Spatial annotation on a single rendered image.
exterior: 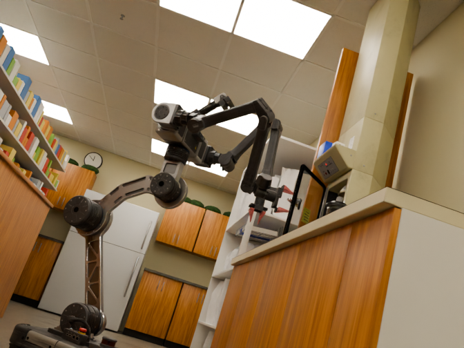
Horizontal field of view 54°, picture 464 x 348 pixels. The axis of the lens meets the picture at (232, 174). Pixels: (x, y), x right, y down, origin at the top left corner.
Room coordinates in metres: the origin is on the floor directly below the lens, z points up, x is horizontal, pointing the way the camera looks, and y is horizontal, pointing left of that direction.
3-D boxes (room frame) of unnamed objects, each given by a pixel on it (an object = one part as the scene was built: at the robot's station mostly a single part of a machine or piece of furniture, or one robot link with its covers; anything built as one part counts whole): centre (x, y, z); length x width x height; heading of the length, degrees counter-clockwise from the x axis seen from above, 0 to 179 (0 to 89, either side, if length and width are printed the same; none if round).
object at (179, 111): (2.22, 0.33, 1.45); 0.09 x 0.08 x 0.12; 156
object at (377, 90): (2.26, -0.67, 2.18); 0.32 x 0.25 x 0.93; 6
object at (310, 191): (2.28, -0.42, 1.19); 0.30 x 0.01 x 0.40; 140
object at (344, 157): (2.24, -0.49, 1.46); 0.32 x 0.11 x 0.10; 6
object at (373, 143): (2.26, -0.67, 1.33); 0.32 x 0.25 x 0.77; 6
